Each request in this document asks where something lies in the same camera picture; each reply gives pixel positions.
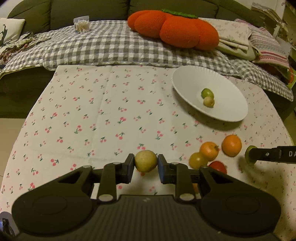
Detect orange round fruit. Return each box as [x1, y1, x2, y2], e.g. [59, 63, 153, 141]
[222, 135, 242, 157]

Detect green round fruit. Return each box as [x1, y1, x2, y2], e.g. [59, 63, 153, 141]
[244, 145, 258, 165]

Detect folded floral beige cloth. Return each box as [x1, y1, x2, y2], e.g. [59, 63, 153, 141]
[200, 18, 257, 61]

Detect green red picture book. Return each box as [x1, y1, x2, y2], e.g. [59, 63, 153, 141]
[286, 67, 296, 89]

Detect pale yellow-green fruit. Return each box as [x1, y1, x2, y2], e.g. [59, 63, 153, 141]
[134, 150, 158, 173]

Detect floral patterned cloth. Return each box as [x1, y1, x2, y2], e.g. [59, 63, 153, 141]
[1, 32, 51, 68]

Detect cherry print tablecloth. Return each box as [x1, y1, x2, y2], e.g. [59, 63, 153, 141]
[1, 66, 295, 240]

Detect red tomato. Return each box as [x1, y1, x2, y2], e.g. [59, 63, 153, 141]
[209, 161, 227, 174]

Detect small orange fruit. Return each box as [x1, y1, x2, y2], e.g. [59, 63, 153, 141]
[193, 183, 199, 194]

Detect orange pumpkin plush cushion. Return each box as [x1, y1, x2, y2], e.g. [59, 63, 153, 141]
[127, 10, 219, 51]

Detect striped pink knitted blanket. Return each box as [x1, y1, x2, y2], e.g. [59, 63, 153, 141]
[234, 19, 290, 69]

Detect grey checkered blanket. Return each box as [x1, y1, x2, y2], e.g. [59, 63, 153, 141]
[1, 20, 293, 101]

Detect yellow-green tomato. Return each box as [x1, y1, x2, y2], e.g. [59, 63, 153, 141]
[189, 152, 208, 170]

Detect small green fruit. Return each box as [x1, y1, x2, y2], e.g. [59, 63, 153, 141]
[201, 88, 214, 99]

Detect dark green sofa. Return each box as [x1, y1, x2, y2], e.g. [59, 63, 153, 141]
[1, 1, 264, 118]

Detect yellow-brown round fruit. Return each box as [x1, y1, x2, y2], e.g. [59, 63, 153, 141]
[203, 96, 215, 108]

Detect stack of papers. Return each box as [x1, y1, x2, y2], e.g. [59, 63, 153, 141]
[251, 2, 282, 27]

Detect orange-yellow fruit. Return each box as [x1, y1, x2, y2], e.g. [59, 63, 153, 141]
[199, 142, 220, 161]

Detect white embroidered cushion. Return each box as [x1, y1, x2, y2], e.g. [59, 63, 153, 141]
[0, 18, 25, 47]

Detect white ribbed bowl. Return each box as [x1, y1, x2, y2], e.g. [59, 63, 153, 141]
[172, 66, 248, 122]

